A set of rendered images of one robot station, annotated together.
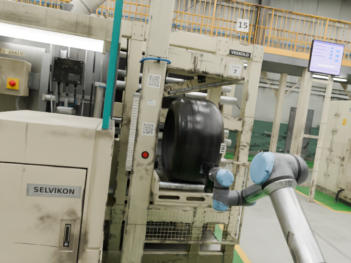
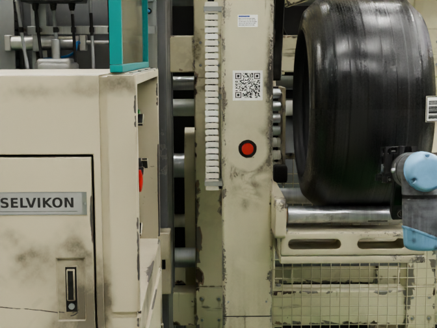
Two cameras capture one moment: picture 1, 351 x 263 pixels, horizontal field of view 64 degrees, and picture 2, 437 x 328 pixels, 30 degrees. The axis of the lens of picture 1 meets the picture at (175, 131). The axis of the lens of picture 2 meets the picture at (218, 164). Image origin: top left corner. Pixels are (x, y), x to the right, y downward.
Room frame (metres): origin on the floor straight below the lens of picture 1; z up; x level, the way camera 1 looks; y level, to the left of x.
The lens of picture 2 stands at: (-0.32, -0.19, 1.29)
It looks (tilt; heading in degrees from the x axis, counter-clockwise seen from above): 8 degrees down; 12
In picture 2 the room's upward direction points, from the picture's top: straight up
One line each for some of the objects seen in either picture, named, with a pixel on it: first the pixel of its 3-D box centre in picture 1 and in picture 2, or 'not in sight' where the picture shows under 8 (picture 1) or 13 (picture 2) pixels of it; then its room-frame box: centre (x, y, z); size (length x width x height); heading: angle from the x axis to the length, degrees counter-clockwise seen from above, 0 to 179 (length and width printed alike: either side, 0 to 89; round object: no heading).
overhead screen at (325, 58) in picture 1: (325, 58); not in sight; (5.05, -2.45, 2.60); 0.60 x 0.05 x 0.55; 98
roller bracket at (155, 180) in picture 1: (152, 177); (274, 204); (1.80, 0.11, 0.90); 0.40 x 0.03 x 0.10; 13
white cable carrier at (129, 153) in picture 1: (133, 131); (213, 96); (1.72, 0.26, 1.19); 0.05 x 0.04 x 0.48; 13
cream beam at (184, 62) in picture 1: (200, 66); not in sight; (2.16, -0.12, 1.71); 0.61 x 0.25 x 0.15; 103
